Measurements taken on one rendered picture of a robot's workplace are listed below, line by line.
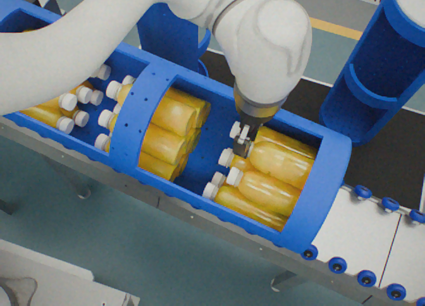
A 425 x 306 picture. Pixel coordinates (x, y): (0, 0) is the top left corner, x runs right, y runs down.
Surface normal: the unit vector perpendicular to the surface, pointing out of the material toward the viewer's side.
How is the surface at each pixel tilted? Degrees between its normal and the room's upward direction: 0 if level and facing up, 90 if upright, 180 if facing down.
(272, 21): 9
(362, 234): 0
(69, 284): 0
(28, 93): 80
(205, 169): 7
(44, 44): 38
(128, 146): 50
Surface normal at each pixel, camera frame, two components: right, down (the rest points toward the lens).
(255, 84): -0.46, 0.83
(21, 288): 0.24, -0.48
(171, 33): 0.01, 0.93
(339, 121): 0.04, -0.37
